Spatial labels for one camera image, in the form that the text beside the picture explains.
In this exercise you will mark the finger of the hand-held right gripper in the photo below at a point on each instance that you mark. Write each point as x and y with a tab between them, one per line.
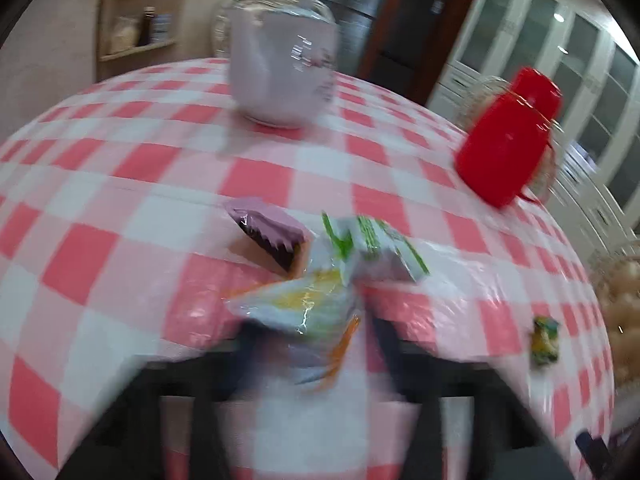
595	452

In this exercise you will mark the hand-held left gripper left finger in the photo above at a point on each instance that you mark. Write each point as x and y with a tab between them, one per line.
240	360

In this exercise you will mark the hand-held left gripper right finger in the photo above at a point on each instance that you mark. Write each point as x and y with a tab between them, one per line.
387	360

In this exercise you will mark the yellow white snack packet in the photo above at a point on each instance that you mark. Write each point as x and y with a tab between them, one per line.
300	305

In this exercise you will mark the green white snack packet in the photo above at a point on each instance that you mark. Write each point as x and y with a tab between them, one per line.
380	245

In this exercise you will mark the small yellow green candy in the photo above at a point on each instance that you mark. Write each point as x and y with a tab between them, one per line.
545	340

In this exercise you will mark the purple snack packet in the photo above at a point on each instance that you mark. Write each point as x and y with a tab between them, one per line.
270	232

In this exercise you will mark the cream ornate upholstered chair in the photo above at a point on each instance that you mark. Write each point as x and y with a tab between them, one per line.
477	97
622	310
222	25

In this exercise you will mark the red checked tablecloth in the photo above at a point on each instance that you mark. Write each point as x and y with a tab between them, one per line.
150	185

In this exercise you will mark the red thermos jug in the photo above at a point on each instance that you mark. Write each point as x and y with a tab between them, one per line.
505	145

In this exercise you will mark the white kettle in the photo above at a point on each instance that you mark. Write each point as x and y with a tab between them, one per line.
280	60

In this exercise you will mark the brown framed glass door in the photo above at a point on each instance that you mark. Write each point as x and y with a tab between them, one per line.
400	20

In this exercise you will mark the dark bottle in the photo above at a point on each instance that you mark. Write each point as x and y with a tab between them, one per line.
146	27

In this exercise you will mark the pale jar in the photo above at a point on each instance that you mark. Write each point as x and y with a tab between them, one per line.
124	34

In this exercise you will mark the white glass door cabinet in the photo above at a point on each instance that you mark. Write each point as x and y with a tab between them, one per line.
575	60

